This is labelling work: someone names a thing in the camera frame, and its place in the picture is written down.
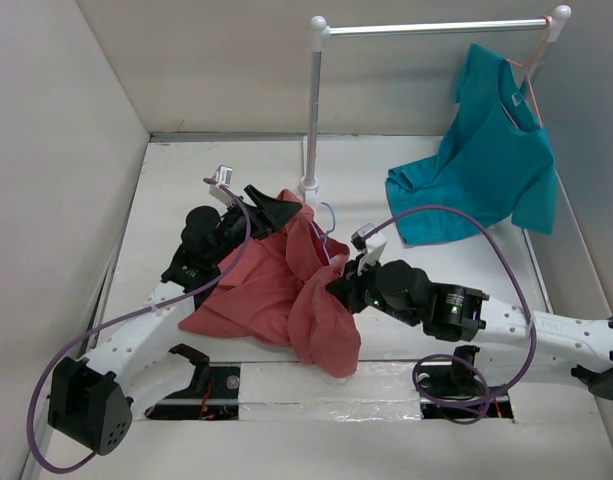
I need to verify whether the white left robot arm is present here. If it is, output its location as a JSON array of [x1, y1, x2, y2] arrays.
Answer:
[[48, 185, 302, 455]]

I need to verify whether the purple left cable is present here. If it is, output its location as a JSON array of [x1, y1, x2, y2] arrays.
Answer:
[[25, 177, 251, 474]]

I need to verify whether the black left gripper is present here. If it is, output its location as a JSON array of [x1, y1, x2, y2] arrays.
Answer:
[[208, 186, 300, 265]]

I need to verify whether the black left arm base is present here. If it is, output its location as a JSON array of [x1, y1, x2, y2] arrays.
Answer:
[[145, 344, 241, 421]]

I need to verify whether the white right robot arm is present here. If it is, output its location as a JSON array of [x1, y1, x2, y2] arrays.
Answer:
[[326, 260, 613, 401]]

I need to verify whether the red t shirt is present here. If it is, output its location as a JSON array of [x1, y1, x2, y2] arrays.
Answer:
[[178, 205, 361, 378]]

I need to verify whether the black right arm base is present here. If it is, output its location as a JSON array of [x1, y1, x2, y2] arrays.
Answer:
[[413, 356, 514, 424]]

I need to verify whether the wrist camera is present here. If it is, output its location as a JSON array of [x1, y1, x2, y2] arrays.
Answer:
[[204, 165, 234, 206], [351, 223, 387, 275]]

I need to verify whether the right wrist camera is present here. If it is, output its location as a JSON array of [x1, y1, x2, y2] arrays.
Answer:
[[351, 223, 387, 275]]

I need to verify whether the pink wire hanger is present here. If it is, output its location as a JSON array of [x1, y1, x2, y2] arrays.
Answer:
[[506, 15, 554, 128]]

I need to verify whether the white metal clothes rack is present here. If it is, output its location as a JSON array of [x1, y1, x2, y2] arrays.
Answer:
[[298, 4, 572, 206]]

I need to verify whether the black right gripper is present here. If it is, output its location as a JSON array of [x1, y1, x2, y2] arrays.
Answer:
[[327, 251, 420, 326]]

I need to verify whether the purple cable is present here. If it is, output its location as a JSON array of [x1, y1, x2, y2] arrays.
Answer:
[[358, 205, 538, 416], [25, 177, 251, 474]]

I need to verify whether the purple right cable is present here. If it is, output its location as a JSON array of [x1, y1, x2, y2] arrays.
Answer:
[[358, 205, 538, 416]]

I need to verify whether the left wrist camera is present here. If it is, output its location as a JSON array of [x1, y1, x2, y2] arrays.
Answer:
[[204, 165, 234, 206]]

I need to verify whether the teal t shirt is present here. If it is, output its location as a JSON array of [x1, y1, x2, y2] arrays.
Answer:
[[385, 44, 557, 245]]

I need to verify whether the blue wire hanger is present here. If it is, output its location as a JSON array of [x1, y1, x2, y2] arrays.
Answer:
[[309, 202, 343, 265]]

